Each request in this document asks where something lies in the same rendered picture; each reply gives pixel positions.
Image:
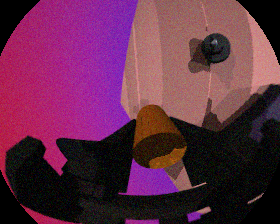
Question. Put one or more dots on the orange knob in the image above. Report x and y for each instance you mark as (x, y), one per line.
(158, 143)

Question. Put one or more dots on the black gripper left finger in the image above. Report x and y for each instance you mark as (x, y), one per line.
(113, 154)

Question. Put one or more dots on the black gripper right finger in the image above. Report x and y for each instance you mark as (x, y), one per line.
(205, 147)

